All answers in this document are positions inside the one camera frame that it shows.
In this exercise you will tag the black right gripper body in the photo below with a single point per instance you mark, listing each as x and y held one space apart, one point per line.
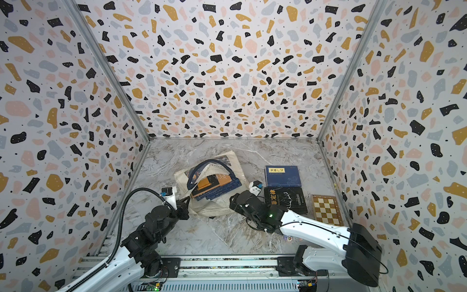
239 208

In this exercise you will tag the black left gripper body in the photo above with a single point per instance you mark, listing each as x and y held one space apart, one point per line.
180 212

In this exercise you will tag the orange and black book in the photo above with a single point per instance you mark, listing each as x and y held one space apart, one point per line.
209 183

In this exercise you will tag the black marbled spine book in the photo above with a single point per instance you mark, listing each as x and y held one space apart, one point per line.
291 198

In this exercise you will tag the beige canvas floral tote bag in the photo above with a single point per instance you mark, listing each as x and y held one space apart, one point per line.
227 164

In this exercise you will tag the blue Little Prince book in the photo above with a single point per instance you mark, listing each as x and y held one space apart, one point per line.
219 191

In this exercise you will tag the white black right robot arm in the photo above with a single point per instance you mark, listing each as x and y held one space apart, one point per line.
354 249

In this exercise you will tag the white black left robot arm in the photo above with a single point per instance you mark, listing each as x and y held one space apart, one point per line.
136 256

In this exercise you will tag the wooden chessboard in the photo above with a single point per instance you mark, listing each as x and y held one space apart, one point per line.
326 210

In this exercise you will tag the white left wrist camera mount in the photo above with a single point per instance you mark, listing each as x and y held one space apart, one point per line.
169 195

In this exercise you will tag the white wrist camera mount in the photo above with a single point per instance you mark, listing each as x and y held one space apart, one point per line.
255 187
169 195

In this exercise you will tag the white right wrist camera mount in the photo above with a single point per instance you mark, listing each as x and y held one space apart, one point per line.
255 187

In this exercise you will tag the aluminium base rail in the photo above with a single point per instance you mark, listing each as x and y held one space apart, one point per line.
221 273

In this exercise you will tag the aluminium corner frame post left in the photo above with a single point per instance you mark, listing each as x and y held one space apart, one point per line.
73 9

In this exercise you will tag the aluminium corner frame post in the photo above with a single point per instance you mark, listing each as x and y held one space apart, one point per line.
73 9
354 63

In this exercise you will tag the aluminium corner frame post right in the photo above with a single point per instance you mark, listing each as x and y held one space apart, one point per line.
354 63

